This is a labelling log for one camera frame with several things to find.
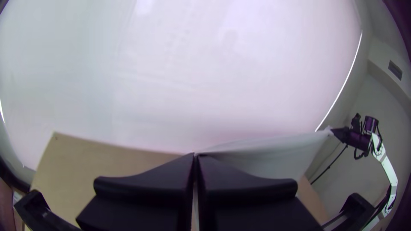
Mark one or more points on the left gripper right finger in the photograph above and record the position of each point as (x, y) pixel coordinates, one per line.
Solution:
(244, 205)

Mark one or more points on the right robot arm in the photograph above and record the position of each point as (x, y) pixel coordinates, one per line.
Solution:
(387, 167)

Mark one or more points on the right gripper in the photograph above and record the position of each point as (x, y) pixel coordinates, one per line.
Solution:
(354, 138)

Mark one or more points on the grey t-shirt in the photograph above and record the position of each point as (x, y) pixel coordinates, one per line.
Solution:
(276, 157)

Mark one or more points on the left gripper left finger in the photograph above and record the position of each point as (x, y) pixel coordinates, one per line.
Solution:
(151, 199)

